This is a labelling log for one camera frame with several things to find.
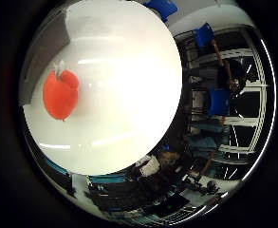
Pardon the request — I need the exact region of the red tomato plush toy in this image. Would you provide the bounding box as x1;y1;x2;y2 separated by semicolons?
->
42;60;81;123

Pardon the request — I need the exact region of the person in white shirt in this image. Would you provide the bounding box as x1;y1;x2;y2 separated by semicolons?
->
134;151;181;179

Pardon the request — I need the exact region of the teal striped black rack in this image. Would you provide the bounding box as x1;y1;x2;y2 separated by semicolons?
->
46;157;127;186

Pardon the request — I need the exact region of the blue chair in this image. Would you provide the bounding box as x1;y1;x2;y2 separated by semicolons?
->
143;0;179;24
207;87;232;117
192;22;216;49

